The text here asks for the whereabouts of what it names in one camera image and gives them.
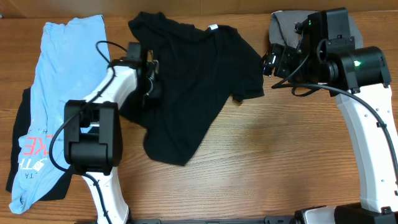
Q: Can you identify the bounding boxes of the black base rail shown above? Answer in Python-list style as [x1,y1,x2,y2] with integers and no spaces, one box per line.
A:
[74,205,336,224]

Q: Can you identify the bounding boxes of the grey folded trousers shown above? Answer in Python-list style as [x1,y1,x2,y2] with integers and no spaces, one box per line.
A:
[269,11,364,49]

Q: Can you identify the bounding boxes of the black shirt under pile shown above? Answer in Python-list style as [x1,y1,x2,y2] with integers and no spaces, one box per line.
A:
[6,88,72,201]

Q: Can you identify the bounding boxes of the black t-shirt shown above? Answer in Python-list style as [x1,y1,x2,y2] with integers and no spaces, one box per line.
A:
[120,12,264,166]

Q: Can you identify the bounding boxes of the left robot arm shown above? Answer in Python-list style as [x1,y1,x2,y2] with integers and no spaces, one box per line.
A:
[62,42,162,223]

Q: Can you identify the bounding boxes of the light blue t-shirt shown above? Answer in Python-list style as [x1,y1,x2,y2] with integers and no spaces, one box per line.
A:
[9,15,109,214]

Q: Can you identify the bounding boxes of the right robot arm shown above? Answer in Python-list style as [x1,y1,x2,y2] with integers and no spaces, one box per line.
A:
[262,7,397,223]

